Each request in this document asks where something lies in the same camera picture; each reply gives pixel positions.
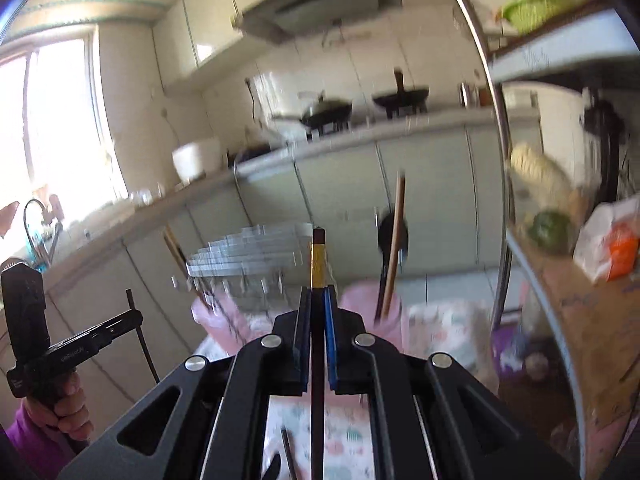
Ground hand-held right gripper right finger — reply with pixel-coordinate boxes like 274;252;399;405
324;285;581;480

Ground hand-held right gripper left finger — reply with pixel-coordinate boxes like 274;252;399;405
57;285;313;480

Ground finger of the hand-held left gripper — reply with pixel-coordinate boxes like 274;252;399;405
92;310;145;349

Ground pink plastic utensil cup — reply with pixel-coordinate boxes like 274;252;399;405
192;292;252;357
342;282;407;357

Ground metal wire utensil rack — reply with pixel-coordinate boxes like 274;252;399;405
185;222;314;307

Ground black spoon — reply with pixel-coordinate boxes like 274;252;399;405
375;210;411;327

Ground person's left forearm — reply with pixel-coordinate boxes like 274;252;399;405
0;402;64;480

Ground person's left hand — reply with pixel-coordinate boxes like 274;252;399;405
27;367;96;449

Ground metal faucet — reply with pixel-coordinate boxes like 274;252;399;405
22;199;64;272

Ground floral printed cloth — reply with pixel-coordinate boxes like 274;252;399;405
195;300;501;480

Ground black utensil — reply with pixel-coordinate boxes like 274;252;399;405
260;452;284;480

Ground grey kitchen base cabinets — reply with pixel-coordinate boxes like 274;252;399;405
0;105;547;411

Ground white rice cooker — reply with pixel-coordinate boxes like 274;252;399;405
172;137;224;184

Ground bright window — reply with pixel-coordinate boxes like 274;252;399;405
0;37;127;213

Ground dark basket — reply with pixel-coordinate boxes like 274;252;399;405
227;144;272;167

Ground small onion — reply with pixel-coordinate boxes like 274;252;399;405
525;352;549;382

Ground gas stove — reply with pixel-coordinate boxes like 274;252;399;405
305;105;431;139

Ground black wok with lid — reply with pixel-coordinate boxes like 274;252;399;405
272;91;354;132

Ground green pepper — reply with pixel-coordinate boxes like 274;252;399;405
529;209;576;257

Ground cardboard shelf liner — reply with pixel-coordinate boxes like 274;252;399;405
520;240;640;427

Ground clear bag pale food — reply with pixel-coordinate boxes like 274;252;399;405
509;142;574;212

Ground metal shelf rack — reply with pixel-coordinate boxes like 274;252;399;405
434;0;640;480

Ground white orange packet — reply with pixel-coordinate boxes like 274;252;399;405
572;202;640;284

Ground white upper cabinets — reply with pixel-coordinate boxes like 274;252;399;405
152;0;311;92

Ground steel range hood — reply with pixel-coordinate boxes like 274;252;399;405
232;0;404;46

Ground black blender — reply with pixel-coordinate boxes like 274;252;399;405
582;87;629;207

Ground green plastic basket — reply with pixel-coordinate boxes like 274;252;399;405
500;0;564;34

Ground black wok wooden handle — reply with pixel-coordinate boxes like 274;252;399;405
372;69;431;114

